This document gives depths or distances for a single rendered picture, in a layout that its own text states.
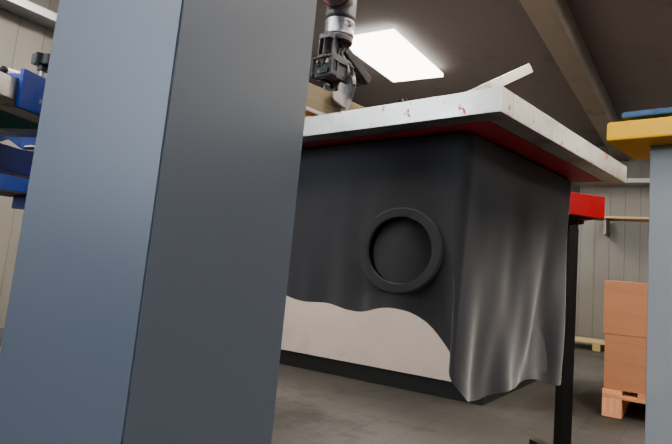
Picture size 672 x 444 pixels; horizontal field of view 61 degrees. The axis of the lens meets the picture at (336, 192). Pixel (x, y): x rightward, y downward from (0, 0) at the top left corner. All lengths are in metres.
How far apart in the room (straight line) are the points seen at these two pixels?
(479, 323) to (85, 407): 0.67
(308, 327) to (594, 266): 6.00
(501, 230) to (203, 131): 0.66
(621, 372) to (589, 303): 5.46
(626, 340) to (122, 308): 3.73
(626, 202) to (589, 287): 1.37
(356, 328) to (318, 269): 2.97
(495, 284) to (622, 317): 3.04
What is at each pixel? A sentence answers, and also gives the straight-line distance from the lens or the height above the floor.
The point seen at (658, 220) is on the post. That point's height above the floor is 0.82.
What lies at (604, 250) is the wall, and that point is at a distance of 9.48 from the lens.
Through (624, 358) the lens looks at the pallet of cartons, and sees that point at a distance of 4.05.
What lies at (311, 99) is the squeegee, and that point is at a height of 1.10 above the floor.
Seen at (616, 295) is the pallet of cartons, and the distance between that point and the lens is 4.04.
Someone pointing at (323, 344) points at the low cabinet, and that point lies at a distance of 4.22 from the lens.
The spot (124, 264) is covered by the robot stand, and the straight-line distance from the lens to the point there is 0.48.
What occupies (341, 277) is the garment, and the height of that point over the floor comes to 0.70.
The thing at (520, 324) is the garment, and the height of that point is 0.64.
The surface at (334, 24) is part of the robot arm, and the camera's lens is 1.48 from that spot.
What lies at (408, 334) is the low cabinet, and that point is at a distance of 3.90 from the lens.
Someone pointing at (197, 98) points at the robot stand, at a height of 0.84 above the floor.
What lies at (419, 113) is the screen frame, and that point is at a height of 0.97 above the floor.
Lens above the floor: 0.71
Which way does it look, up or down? 8 degrees up
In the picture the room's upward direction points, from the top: 5 degrees clockwise
